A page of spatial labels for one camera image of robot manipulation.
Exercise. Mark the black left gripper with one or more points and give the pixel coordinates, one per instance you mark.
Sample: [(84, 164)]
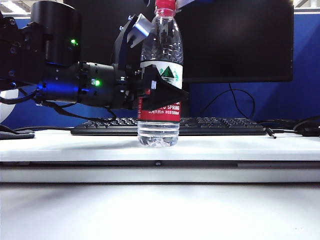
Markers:
[(127, 90)]

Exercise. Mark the grey table edge rail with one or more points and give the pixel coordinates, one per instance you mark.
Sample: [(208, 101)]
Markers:
[(100, 164)]

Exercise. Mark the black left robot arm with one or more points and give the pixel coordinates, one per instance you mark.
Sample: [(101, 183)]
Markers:
[(60, 87)]

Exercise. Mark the white rounded plastic housing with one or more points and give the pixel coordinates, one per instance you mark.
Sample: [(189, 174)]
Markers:
[(6, 115)]

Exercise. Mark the black Logitech keyboard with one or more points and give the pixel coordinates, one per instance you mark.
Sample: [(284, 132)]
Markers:
[(220, 126)]

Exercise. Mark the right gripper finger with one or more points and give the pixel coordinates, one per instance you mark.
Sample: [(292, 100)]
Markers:
[(182, 5), (147, 2)]

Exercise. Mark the black flat pad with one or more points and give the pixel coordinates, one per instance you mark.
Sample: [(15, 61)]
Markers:
[(15, 135)]

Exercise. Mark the red plastic bottle cap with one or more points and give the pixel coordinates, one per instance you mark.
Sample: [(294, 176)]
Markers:
[(165, 3)]

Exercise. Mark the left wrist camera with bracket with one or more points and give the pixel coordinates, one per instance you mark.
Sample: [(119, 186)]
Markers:
[(142, 25)]

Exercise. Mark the clear water bottle red label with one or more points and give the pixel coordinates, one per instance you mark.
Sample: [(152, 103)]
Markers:
[(160, 50)]

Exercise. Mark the black ASUS monitor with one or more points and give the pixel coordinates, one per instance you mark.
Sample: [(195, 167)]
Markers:
[(237, 45)]

